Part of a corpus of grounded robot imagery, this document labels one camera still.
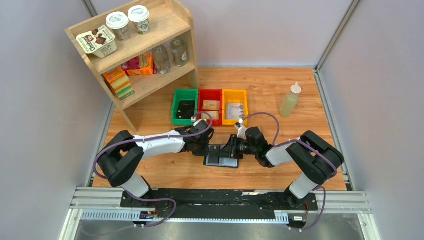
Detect black card holder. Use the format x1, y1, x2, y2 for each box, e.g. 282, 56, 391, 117
203, 144, 239, 169

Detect black credit cards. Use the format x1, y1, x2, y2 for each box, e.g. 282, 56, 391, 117
176, 100, 196, 120

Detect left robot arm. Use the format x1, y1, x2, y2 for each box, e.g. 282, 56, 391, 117
93, 119, 214, 198

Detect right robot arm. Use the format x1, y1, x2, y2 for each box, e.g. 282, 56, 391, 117
208, 127, 345, 204

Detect silver patterned cards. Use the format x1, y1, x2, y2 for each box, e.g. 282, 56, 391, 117
225, 102, 245, 120

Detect yellow plastic bin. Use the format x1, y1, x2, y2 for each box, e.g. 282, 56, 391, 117
222, 89, 249, 126

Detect red plastic bin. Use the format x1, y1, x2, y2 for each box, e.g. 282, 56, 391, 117
197, 89, 223, 126

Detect green plastic bin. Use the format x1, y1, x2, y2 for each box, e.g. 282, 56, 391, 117
171, 88, 199, 126

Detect green squeeze bottle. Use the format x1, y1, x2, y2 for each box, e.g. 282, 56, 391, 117
279, 82, 302, 118

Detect orange snack box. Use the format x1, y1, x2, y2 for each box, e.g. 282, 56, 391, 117
121, 52, 157, 77

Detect clear glass jar right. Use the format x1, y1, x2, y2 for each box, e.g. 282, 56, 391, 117
170, 37, 188, 67

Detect green yellow sponge pack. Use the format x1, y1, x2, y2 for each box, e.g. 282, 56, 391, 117
109, 74, 135, 100

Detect wooden shelf unit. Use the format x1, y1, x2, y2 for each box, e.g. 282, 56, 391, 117
64, 0, 200, 132

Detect right white lidded cup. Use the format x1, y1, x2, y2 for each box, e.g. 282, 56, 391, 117
127, 5, 150, 35

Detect white lidded cup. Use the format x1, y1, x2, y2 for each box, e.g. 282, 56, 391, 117
127, 5, 150, 35
106, 11, 131, 42

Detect chocolate pudding tub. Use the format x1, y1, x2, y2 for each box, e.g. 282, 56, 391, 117
76, 25, 118, 59

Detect left white lidded cup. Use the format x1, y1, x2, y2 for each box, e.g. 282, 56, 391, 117
106, 11, 131, 42

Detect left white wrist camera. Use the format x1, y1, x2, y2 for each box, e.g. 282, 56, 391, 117
191, 116, 208, 127

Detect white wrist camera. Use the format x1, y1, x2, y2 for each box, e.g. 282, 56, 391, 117
191, 116, 208, 127
234, 119, 247, 139

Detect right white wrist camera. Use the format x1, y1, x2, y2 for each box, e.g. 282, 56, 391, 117
234, 119, 247, 139

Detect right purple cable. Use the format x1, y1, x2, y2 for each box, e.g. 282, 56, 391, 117
236, 111, 339, 232

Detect purple cable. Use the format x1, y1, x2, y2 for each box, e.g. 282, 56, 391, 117
92, 111, 214, 228
236, 111, 339, 232

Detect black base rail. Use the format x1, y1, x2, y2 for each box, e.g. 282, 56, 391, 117
120, 188, 319, 211

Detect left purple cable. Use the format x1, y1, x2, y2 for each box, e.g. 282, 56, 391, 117
92, 111, 214, 228

